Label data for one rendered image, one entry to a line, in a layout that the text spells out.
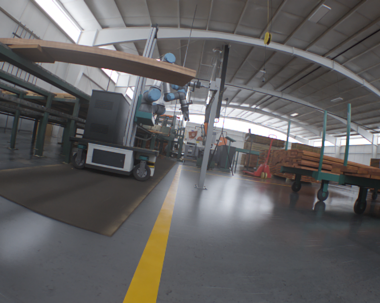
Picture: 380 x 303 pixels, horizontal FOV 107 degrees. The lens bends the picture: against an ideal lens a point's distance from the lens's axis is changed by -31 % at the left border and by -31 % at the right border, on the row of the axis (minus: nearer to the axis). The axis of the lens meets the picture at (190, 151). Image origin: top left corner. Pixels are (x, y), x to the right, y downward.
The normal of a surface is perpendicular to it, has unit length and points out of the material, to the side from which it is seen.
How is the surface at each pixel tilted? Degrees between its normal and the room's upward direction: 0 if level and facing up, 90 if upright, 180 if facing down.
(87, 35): 90
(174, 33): 90
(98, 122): 90
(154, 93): 97
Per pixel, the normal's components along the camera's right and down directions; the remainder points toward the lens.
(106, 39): 0.03, 0.00
